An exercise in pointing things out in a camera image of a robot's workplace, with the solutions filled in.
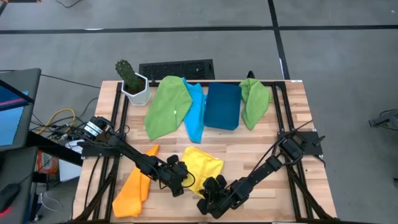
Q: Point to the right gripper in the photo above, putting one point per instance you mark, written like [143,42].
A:
[227,199]

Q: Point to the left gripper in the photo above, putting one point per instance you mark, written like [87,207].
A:
[171,172]

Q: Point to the yellow microfiber towel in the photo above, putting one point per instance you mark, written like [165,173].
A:
[202,165]

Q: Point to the green towel with white tag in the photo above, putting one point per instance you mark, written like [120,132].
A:
[168,105]

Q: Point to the green microfiber towel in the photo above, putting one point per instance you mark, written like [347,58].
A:
[255,102]

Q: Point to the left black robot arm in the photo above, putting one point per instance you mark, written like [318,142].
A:
[133,154]

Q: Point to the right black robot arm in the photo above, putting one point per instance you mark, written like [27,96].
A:
[264,169]

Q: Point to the orange microfiber towel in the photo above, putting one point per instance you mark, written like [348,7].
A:
[130,193]

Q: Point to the light blue microfiber towel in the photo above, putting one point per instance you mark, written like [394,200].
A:
[196,124]

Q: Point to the blue-green storage bin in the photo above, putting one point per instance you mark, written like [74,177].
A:
[222,105]

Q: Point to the white hexagonal plant pot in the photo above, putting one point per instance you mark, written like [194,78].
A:
[140,98]

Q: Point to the black keyboard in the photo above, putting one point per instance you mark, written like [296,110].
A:
[177,70]

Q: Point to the white box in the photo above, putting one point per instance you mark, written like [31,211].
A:
[68,171]

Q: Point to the white power strip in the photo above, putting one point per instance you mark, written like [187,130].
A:
[73,143]

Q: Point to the green cactus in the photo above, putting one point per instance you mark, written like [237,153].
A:
[126,73]

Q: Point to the black clamp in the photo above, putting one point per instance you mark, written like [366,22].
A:
[250,75]

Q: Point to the orange package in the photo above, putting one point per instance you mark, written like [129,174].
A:
[46,163]

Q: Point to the black side desk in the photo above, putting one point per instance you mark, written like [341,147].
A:
[18,168]

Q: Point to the black computer mouse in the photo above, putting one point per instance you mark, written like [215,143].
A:
[7,196]

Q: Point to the black monitor with blue screen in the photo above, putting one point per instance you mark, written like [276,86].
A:
[15,124]

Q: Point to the black stand foot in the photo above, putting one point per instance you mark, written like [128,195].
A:
[385,119]

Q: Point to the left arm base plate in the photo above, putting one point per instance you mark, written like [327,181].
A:
[93,151]

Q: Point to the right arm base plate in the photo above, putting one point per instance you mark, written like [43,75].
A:
[314,146]

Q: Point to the black metal table frame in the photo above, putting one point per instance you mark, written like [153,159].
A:
[279,85]

